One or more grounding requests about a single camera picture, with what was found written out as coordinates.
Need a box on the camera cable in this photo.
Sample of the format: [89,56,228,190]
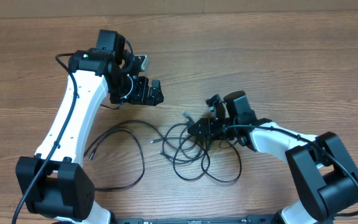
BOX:
[11,52,80,224]
[224,124,358,218]

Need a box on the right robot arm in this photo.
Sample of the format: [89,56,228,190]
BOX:
[188,90,358,223]

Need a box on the cardboard back panel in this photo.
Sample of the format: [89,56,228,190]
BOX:
[0,0,358,19]

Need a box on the left camera cable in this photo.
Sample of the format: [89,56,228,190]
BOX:
[11,52,80,224]

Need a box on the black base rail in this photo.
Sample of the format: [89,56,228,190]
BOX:
[114,214,285,224]

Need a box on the right camera cable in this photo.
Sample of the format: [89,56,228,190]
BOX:
[224,124,358,218]

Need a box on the black usb cable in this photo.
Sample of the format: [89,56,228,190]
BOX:
[83,119,167,192]
[150,111,242,184]

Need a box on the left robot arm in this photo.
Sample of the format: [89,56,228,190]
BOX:
[16,30,163,223]

